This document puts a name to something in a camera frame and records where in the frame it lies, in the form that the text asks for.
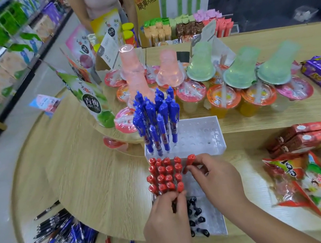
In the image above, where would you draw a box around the person's right hand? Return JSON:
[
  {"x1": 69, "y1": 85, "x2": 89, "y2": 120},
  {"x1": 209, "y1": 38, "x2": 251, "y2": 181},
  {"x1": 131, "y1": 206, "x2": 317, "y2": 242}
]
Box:
[{"x1": 183, "y1": 148, "x2": 249, "y2": 218}]

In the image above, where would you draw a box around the person's left hand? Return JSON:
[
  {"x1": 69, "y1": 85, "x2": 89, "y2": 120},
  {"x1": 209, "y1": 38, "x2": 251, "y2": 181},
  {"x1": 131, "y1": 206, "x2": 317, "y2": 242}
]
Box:
[{"x1": 138, "y1": 189, "x2": 193, "y2": 243}]

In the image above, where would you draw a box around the cluster of black pens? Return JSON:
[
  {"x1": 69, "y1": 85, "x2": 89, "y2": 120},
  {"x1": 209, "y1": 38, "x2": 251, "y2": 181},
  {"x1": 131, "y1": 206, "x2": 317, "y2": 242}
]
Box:
[{"x1": 171, "y1": 194, "x2": 210, "y2": 242}]

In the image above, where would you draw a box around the cluster of red pens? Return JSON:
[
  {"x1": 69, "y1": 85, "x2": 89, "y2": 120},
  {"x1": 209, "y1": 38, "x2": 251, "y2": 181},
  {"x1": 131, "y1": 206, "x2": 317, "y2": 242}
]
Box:
[{"x1": 143, "y1": 153, "x2": 187, "y2": 198}]

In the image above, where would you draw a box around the clear tiered pen holder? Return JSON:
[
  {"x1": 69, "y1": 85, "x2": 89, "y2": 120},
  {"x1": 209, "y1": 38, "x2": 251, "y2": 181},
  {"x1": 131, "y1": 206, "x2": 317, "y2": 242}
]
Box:
[{"x1": 140, "y1": 113, "x2": 239, "y2": 243}]

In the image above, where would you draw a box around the cluster of blue pens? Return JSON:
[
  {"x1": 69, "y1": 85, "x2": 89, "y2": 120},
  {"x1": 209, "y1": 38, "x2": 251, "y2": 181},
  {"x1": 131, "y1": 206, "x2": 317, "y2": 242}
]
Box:
[{"x1": 128, "y1": 85, "x2": 187, "y2": 160}]

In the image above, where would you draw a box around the pile of blue black pens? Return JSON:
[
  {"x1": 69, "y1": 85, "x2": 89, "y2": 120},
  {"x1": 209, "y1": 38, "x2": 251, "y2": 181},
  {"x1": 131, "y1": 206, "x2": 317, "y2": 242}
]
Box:
[{"x1": 17, "y1": 195, "x2": 100, "y2": 243}]

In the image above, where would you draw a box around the person's right forearm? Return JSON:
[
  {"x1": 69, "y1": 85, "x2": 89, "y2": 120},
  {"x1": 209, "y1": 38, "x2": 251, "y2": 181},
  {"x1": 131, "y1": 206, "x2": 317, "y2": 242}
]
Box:
[{"x1": 225, "y1": 187, "x2": 321, "y2": 243}]

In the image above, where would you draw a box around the jelly cup display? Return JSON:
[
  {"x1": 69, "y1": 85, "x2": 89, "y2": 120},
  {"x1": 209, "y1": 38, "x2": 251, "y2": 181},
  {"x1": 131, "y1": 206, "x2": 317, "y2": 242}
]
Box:
[{"x1": 103, "y1": 43, "x2": 317, "y2": 136}]

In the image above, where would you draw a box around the stack of red snack packets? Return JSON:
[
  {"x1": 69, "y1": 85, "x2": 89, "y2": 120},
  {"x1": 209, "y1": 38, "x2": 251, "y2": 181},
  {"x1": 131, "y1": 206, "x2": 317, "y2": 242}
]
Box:
[{"x1": 264, "y1": 121, "x2": 321, "y2": 159}]

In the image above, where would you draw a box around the red lid pink jelly cup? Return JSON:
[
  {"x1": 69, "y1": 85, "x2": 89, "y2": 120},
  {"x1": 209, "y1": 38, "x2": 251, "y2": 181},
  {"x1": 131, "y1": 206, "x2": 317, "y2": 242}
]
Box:
[{"x1": 103, "y1": 134, "x2": 129, "y2": 153}]

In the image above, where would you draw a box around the wooden round tier stand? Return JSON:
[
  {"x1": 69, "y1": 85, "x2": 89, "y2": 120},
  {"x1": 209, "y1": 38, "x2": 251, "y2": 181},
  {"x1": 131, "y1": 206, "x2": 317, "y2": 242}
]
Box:
[{"x1": 84, "y1": 78, "x2": 154, "y2": 164}]

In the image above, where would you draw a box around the clear cup with red lid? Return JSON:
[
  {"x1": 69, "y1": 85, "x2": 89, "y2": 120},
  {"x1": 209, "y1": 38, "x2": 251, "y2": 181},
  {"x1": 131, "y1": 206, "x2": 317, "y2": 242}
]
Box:
[{"x1": 112, "y1": 105, "x2": 138, "y2": 136}]

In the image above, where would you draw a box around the green jelly cup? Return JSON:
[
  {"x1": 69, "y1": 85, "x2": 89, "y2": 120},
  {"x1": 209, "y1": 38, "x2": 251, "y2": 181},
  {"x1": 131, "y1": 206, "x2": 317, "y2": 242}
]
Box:
[
  {"x1": 253, "y1": 38, "x2": 306, "y2": 88},
  {"x1": 219, "y1": 44, "x2": 265, "y2": 92},
  {"x1": 182, "y1": 41, "x2": 218, "y2": 84}
]

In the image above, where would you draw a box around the black flat device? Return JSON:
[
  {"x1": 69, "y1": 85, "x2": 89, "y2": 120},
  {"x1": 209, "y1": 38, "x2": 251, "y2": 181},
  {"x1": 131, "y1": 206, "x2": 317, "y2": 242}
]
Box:
[{"x1": 176, "y1": 50, "x2": 191, "y2": 64}]

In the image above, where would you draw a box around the green jelly pouch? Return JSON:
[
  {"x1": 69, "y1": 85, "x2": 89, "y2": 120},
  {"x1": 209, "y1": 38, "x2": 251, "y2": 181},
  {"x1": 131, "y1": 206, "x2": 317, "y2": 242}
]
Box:
[{"x1": 57, "y1": 65, "x2": 117, "y2": 134}]

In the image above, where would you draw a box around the row of white candy packets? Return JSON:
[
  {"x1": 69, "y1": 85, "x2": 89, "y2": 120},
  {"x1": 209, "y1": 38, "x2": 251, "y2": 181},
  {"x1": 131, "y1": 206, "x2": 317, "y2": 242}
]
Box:
[{"x1": 155, "y1": 34, "x2": 203, "y2": 47}]

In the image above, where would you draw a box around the white card sign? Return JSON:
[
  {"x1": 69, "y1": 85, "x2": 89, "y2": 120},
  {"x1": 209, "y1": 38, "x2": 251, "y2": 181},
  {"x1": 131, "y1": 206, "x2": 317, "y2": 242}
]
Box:
[
  {"x1": 94, "y1": 31, "x2": 122, "y2": 71},
  {"x1": 191, "y1": 20, "x2": 220, "y2": 47}
]

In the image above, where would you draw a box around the row of red candy sticks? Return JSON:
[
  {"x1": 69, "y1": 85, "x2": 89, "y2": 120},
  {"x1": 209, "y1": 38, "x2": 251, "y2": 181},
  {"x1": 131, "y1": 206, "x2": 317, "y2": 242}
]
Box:
[{"x1": 203, "y1": 16, "x2": 236, "y2": 40}]

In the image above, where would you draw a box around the pile of brown candies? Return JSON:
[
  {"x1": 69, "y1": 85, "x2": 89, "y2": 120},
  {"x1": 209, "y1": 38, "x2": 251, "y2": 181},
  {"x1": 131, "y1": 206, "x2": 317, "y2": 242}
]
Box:
[{"x1": 175, "y1": 20, "x2": 206, "y2": 38}]

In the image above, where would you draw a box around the row of tan candy sticks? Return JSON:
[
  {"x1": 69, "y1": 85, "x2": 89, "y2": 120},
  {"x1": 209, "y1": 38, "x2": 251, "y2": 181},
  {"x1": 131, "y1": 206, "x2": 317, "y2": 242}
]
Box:
[{"x1": 143, "y1": 23, "x2": 174, "y2": 48}]

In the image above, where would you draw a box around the pile of pink candies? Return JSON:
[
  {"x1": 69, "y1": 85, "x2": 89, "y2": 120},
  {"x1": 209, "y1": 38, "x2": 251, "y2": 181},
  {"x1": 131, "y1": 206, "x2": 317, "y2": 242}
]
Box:
[{"x1": 192, "y1": 6, "x2": 223, "y2": 22}]

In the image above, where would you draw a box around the pile of green candies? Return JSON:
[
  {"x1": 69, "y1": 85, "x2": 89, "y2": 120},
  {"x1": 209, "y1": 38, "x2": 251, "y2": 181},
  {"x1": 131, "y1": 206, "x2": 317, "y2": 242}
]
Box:
[{"x1": 142, "y1": 13, "x2": 196, "y2": 29}]

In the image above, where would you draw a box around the red jelly pouch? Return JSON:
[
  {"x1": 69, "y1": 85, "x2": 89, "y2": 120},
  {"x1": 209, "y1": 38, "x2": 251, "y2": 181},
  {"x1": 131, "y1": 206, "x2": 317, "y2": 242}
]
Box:
[{"x1": 62, "y1": 47, "x2": 93, "y2": 86}]

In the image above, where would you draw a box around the small clear plastic cup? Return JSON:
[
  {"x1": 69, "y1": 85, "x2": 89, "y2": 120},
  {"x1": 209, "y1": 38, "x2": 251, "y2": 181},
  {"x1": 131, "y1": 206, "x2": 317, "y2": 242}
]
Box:
[{"x1": 292, "y1": 4, "x2": 320, "y2": 24}]

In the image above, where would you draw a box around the yellow banner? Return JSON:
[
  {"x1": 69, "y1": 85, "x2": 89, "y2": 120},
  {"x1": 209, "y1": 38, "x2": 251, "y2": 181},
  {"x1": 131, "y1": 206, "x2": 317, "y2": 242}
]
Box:
[{"x1": 133, "y1": 0, "x2": 167, "y2": 49}]

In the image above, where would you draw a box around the yellow white jelly pouch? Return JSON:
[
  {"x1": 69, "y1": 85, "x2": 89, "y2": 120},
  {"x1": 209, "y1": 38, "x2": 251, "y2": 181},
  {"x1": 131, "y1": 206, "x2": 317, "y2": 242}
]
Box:
[{"x1": 89, "y1": 8, "x2": 126, "y2": 48}]

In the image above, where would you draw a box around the pink white jelly pouch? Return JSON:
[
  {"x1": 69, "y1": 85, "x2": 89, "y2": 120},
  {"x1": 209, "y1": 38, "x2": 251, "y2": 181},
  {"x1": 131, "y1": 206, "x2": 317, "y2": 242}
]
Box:
[{"x1": 63, "y1": 24, "x2": 98, "y2": 72}]

